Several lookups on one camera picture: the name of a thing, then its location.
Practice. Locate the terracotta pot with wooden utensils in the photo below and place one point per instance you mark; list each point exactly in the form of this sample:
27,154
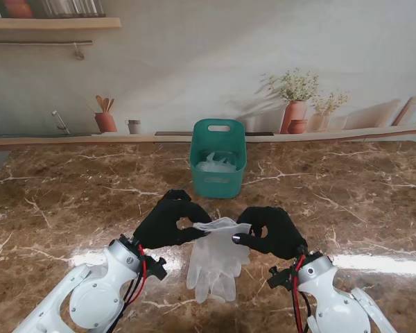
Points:
105,121

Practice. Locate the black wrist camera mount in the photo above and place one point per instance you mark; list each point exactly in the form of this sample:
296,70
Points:
280,277
158,268

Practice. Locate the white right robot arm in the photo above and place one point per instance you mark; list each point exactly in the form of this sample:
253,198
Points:
339,305

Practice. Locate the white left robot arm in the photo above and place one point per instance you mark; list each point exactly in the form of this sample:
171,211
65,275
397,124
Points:
90,298

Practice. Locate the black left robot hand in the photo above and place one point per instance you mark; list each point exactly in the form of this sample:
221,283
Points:
159,225

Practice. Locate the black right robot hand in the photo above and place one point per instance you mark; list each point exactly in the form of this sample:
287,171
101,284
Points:
284,236

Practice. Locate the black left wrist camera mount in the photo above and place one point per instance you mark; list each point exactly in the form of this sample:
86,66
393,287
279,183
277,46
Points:
158,268

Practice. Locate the light wooden wall shelf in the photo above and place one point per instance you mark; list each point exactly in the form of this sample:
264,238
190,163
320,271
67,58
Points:
55,23

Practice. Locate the metal hanging rail with hook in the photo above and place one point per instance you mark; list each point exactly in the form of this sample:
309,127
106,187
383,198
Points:
38,42

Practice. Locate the green plastic basket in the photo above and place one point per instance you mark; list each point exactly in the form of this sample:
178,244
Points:
218,190

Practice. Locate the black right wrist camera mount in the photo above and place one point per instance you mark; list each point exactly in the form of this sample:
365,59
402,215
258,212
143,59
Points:
280,277

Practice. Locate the row of glass jars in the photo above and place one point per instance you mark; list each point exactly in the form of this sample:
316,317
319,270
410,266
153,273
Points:
73,7

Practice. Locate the terracotta jar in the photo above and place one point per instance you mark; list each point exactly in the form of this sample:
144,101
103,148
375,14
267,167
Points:
18,8

